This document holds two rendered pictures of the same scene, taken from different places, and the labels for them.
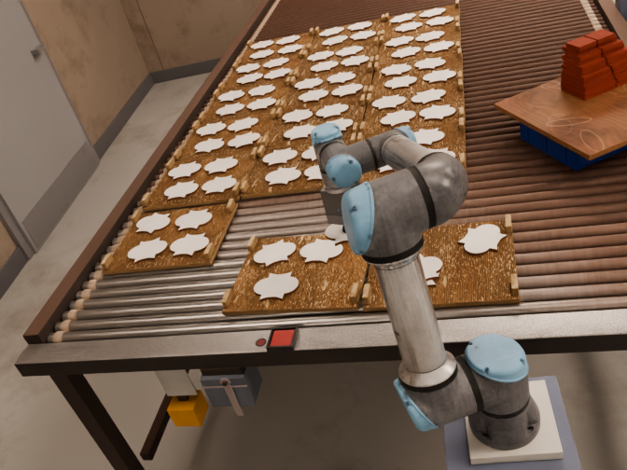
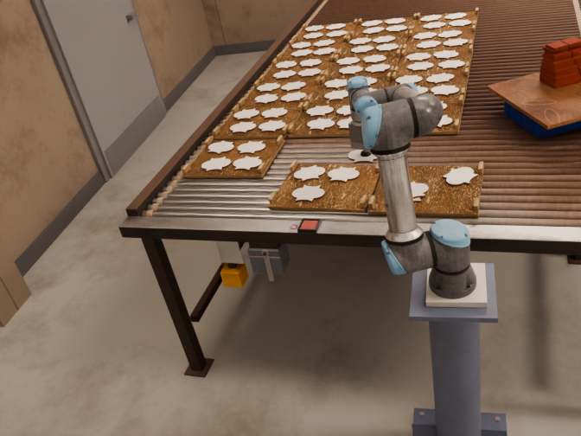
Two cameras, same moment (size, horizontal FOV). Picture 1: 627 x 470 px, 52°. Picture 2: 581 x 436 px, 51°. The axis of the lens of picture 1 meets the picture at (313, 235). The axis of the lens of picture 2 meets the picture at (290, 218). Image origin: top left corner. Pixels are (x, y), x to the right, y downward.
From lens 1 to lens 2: 0.65 m
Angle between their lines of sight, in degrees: 4
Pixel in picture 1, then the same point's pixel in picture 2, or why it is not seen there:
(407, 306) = (394, 186)
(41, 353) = (137, 221)
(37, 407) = (109, 286)
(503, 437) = (449, 289)
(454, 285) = (434, 202)
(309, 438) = (315, 327)
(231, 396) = (268, 265)
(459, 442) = (420, 294)
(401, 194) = (399, 112)
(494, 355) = (448, 230)
